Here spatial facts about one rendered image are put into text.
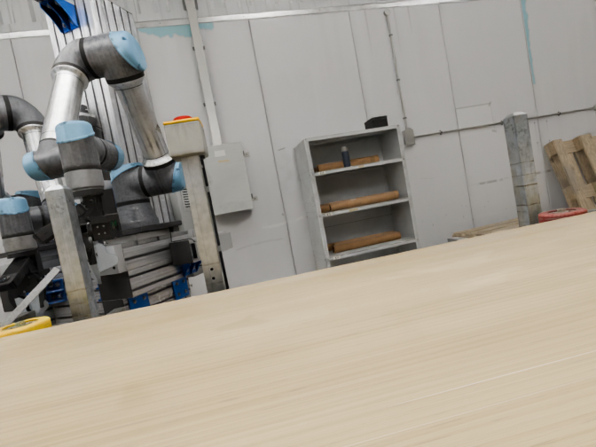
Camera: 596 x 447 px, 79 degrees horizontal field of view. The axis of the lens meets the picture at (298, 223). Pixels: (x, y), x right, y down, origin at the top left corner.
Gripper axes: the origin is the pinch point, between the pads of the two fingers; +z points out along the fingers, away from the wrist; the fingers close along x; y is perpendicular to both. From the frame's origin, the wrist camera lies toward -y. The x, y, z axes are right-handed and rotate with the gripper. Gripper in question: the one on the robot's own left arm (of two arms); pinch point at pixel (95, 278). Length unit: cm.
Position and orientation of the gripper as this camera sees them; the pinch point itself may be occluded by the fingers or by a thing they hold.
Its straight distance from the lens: 95.2
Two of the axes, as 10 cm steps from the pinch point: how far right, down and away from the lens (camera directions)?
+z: 1.8, 9.8, 0.6
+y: 8.6, -1.9, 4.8
